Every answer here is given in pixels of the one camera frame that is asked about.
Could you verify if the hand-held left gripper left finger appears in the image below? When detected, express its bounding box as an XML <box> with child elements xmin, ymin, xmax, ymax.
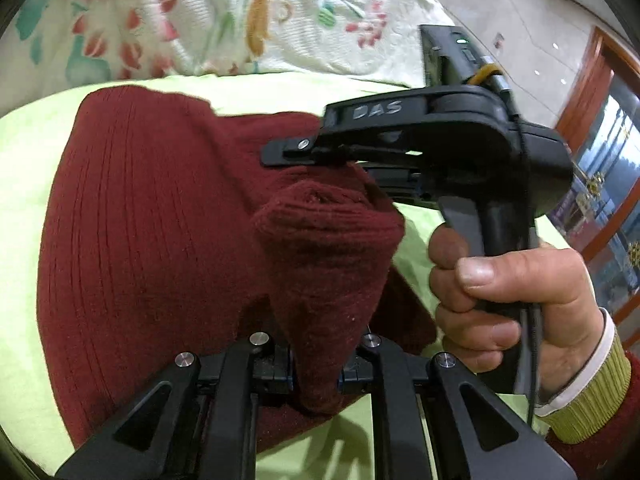
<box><xmin>55</xmin><ymin>332</ymin><xmax>297</xmax><ymax>480</ymax></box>

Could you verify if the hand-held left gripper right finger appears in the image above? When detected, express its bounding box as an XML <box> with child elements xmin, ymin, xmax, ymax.
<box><xmin>340</xmin><ymin>332</ymin><xmax>576</xmax><ymax>480</ymax></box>

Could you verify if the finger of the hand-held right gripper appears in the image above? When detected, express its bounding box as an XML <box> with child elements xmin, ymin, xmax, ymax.
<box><xmin>364</xmin><ymin>166</ymin><xmax>428</xmax><ymax>207</ymax></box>
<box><xmin>260</xmin><ymin>135</ymin><xmax>418</xmax><ymax>168</ymax></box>

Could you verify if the maroon knit hooded sweater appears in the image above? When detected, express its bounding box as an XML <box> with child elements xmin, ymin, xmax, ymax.
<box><xmin>36</xmin><ymin>85</ymin><xmax>438</xmax><ymax>448</ymax></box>

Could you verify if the person's right forearm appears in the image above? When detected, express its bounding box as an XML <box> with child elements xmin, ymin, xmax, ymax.
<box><xmin>531</xmin><ymin>307</ymin><xmax>640</xmax><ymax>480</ymax></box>

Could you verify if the person's right hand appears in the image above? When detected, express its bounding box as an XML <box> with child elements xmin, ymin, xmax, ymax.
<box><xmin>429</xmin><ymin>222</ymin><xmax>608</xmax><ymax>397</ymax></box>

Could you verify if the white floral quilt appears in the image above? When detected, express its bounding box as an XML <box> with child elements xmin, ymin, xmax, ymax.
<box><xmin>0</xmin><ymin>0</ymin><xmax>453</xmax><ymax>92</ymax></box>

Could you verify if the light green bedsheet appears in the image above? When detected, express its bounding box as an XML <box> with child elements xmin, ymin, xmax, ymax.
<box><xmin>0</xmin><ymin>72</ymin><xmax>571</xmax><ymax>480</ymax></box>

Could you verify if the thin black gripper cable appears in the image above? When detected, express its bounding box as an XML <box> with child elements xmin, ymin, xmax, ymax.
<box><xmin>502</xmin><ymin>75</ymin><xmax>543</xmax><ymax>423</ymax></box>

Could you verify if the wooden door frame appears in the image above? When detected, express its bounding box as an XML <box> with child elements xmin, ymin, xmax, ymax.
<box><xmin>547</xmin><ymin>26</ymin><xmax>640</xmax><ymax>356</ymax></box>

